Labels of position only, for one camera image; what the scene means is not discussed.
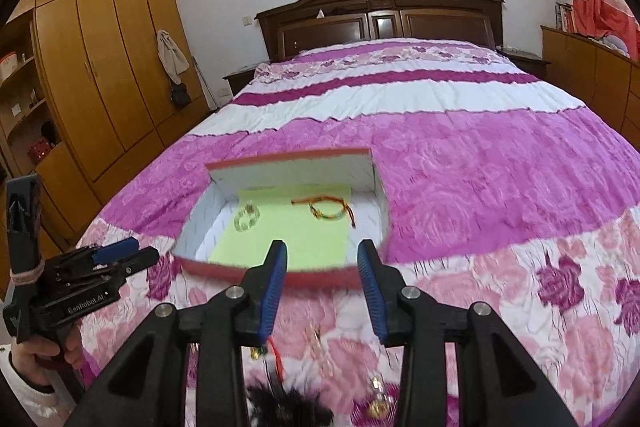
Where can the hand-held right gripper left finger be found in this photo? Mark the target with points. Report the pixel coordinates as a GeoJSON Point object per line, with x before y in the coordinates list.
{"type": "Point", "coordinates": [272, 294]}

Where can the dark wooden headboard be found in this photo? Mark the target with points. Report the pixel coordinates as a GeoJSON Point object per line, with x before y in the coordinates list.
{"type": "Point", "coordinates": [380, 14]}

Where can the dark wooden nightstand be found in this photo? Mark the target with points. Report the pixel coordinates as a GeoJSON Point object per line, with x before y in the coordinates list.
{"type": "Point", "coordinates": [525, 61]}
{"type": "Point", "coordinates": [240, 79]}

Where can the small black bag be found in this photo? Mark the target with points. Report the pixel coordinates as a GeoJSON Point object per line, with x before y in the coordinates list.
{"type": "Point", "coordinates": [180, 96]}

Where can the person's left hand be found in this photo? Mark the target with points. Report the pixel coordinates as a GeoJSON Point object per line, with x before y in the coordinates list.
{"type": "Point", "coordinates": [37, 357]}

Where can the row of books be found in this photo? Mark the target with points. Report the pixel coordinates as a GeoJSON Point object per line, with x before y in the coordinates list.
{"type": "Point", "coordinates": [565, 17]}

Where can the thin white stick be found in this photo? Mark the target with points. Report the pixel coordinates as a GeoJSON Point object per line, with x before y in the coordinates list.
{"type": "Point", "coordinates": [204, 84]}

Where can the wooden wardrobe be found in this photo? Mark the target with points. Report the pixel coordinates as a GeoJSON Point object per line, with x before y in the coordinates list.
{"type": "Point", "coordinates": [100, 72]}

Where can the wooden dresser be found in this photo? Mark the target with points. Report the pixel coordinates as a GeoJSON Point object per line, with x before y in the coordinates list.
{"type": "Point", "coordinates": [585, 67]}

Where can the red patterned tin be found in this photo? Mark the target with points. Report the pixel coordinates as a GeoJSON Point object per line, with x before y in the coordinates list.
{"type": "Point", "coordinates": [41, 151]}

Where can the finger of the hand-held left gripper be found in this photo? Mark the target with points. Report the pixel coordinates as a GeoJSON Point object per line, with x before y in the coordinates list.
{"type": "Point", "coordinates": [137, 262]}
{"type": "Point", "coordinates": [117, 249]}

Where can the person's left forearm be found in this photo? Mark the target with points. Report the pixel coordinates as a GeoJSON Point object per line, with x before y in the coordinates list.
{"type": "Point", "coordinates": [30, 394]}

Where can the black feather hair clip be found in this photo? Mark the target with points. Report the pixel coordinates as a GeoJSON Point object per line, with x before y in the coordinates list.
{"type": "Point", "coordinates": [290, 404]}

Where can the beige hanging towel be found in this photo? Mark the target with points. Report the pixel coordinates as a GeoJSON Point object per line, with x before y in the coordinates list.
{"type": "Point", "coordinates": [171, 54]}

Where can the pink elastic band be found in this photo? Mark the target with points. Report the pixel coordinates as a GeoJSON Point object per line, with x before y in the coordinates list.
{"type": "Point", "coordinates": [25, 276]}

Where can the red cardboard box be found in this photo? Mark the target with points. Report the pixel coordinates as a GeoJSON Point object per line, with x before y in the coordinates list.
{"type": "Point", "coordinates": [300, 169]}

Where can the wooden shelf unit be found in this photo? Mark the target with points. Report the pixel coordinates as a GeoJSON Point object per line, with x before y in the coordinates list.
{"type": "Point", "coordinates": [20, 117]}

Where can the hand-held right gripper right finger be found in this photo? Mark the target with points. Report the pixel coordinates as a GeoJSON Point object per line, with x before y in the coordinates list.
{"type": "Point", "coordinates": [372, 294]}

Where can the pink floral bed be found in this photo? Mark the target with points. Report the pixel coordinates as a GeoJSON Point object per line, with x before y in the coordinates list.
{"type": "Point", "coordinates": [450, 142]}

